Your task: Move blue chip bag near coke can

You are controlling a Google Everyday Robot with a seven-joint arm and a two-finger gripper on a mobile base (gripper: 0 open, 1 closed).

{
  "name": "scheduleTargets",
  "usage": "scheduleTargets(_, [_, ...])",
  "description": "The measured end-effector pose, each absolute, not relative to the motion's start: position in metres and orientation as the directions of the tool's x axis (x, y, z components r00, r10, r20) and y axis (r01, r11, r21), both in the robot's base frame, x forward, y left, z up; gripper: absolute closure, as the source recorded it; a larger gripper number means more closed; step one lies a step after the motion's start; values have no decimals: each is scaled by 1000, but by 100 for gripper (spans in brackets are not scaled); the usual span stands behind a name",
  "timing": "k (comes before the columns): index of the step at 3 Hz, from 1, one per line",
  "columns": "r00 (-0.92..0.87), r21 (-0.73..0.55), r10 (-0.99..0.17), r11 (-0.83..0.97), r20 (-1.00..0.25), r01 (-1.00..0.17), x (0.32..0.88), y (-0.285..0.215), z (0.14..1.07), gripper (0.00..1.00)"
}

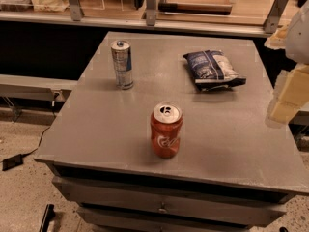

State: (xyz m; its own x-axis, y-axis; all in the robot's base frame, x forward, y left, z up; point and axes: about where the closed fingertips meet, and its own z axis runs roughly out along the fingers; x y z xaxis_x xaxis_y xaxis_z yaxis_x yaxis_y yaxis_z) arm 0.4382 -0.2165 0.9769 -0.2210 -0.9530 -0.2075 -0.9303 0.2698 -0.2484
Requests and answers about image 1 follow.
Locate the grey metal bracket middle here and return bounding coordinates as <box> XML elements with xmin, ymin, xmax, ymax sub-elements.
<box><xmin>146</xmin><ymin>0</ymin><xmax>156</xmax><ymax>26</ymax></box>

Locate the red coke can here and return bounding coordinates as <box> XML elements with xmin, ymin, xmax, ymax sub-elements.
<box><xmin>151</xmin><ymin>101</ymin><xmax>183</xmax><ymax>159</ymax></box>

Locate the grey drawer cabinet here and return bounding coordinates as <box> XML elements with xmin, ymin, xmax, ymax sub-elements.
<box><xmin>36</xmin><ymin>32</ymin><xmax>309</xmax><ymax>232</ymax></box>

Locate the black power cable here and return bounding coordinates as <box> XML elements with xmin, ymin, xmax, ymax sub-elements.
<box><xmin>20</xmin><ymin>125</ymin><xmax>52</xmax><ymax>157</ymax></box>

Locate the black power adapter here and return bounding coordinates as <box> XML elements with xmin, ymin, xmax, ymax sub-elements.
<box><xmin>2</xmin><ymin>154</ymin><xmax>23</xmax><ymax>171</ymax></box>

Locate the grey metal bracket left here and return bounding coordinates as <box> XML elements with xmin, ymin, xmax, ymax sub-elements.
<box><xmin>69</xmin><ymin>0</ymin><xmax>84</xmax><ymax>21</ymax></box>

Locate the silver blue energy drink can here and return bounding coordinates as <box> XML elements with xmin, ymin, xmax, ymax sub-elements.
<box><xmin>111</xmin><ymin>40</ymin><xmax>133</xmax><ymax>90</ymax></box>

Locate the blue chip bag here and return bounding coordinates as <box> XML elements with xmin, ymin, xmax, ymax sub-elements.
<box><xmin>183</xmin><ymin>50</ymin><xmax>246</xmax><ymax>91</ymax></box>

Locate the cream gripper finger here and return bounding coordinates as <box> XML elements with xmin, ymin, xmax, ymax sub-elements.
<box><xmin>267</xmin><ymin>63</ymin><xmax>309</xmax><ymax>124</ymax></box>
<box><xmin>264</xmin><ymin>25</ymin><xmax>288</xmax><ymax>50</ymax></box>

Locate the grey metal bracket right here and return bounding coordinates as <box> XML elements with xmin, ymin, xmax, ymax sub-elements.
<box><xmin>263</xmin><ymin>0</ymin><xmax>289</xmax><ymax>34</ymax></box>

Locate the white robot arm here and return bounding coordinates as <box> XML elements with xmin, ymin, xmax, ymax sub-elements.
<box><xmin>265</xmin><ymin>0</ymin><xmax>309</xmax><ymax>124</ymax></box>

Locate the black object on floor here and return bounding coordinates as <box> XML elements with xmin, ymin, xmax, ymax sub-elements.
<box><xmin>39</xmin><ymin>204</ymin><xmax>55</xmax><ymax>232</ymax></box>

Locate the grey metal bench rail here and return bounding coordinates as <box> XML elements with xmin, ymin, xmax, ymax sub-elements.
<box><xmin>0</xmin><ymin>74</ymin><xmax>77</xmax><ymax>102</ymax></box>

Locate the grey metal bracket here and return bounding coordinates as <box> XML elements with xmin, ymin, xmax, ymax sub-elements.
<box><xmin>69</xmin><ymin>0</ymin><xmax>84</xmax><ymax>21</ymax></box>
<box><xmin>263</xmin><ymin>0</ymin><xmax>289</xmax><ymax>34</ymax></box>
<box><xmin>146</xmin><ymin>0</ymin><xmax>156</xmax><ymax>26</ymax></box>

